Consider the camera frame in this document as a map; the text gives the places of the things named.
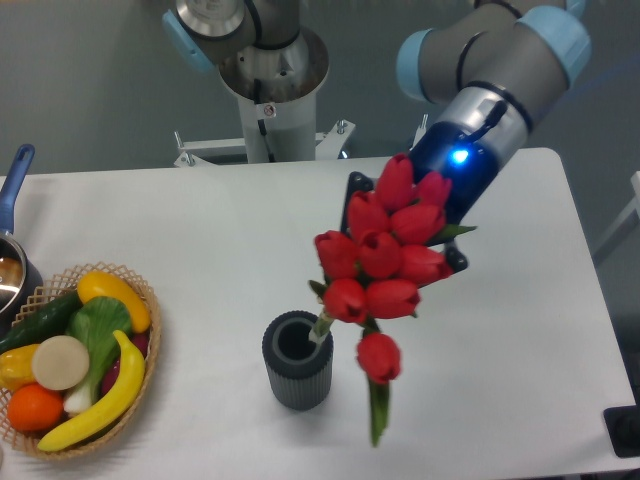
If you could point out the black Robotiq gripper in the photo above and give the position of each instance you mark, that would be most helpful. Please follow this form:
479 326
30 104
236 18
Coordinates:
469 166

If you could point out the red tulip bouquet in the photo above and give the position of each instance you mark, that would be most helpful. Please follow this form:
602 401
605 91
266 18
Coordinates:
376 271

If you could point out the dark grey ribbed vase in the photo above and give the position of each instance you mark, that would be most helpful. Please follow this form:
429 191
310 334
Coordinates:
299 370

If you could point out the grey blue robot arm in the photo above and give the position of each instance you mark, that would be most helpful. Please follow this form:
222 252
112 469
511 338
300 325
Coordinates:
497 73

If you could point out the black device at edge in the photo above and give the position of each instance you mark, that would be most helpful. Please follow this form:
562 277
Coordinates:
623 429

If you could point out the green bok choy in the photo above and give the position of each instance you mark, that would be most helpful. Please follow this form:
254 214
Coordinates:
93 325

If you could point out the yellow banana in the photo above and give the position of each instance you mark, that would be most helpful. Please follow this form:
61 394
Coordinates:
106 410

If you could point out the woven wicker basket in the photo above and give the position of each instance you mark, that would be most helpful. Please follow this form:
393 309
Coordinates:
148 344

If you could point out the green cucumber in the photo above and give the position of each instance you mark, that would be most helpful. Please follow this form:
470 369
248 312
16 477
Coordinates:
50 320

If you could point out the beige round disc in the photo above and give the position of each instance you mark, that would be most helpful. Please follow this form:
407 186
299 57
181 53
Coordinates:
60 363

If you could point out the yellow bell pepper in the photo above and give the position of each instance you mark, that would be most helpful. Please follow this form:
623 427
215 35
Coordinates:
16 370

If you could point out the orange fruit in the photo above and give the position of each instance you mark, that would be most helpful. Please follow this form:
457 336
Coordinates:
34 408

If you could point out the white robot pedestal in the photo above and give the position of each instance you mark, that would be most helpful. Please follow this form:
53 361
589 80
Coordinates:
276 93

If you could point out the white furniture frame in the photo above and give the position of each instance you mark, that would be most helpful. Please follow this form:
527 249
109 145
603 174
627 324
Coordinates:
626 221

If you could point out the blue handled saucepan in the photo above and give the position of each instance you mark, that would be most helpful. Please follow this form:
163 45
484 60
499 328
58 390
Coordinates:
19 277

